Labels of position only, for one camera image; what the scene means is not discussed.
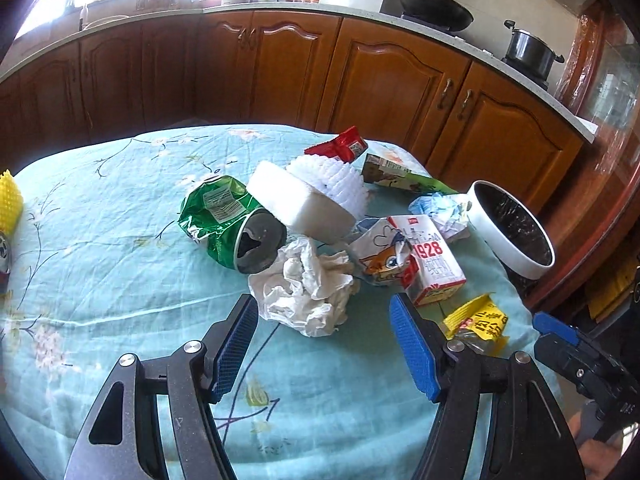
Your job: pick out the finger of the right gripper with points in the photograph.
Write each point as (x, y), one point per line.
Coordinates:
(546, 324)

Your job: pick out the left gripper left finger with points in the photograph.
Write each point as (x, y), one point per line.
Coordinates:
(120, 438)

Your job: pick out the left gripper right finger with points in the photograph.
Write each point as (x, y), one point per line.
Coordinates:
(528, 437)

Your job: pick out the yellow candy wrapper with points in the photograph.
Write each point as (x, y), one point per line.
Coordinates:
(479, 324)

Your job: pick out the red white milk carton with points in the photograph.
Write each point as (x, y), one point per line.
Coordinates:
(432, 274)

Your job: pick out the blue white paper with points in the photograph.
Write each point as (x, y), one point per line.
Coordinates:
(449, 213)

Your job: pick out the cat print carton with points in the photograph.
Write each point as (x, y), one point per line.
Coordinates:
(380, 251)

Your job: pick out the green drink pouch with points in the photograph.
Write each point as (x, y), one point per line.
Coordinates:
(383, 172)

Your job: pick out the white tissue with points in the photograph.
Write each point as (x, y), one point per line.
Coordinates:
(305, 290)

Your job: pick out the crushed green can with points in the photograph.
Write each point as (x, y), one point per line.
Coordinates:
(236, 230)

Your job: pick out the red snack wrapper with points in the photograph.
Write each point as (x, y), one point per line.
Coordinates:
(347, 146)

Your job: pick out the white foam fruit net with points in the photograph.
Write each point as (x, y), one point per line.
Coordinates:
(338, 180)

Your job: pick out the white rimmed black trash bin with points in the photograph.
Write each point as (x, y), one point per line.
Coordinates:
(510, 230)

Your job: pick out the wooden lower kitchen cabinets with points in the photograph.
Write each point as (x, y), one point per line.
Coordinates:
(461, 117)

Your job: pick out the person's right hand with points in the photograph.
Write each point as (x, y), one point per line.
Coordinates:
(600, 458)

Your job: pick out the glass display cabinet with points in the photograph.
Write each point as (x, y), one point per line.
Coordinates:
(597, 203)

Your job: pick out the light blue floral tablecloth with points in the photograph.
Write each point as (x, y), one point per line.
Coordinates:
(101, 268)

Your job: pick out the yellow foam fruit net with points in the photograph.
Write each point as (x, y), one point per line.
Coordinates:
(11, 203)

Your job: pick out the black stock pot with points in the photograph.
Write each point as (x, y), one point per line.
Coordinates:
(530, 55)

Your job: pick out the black wok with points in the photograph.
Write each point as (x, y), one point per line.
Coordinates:
(446, 15)

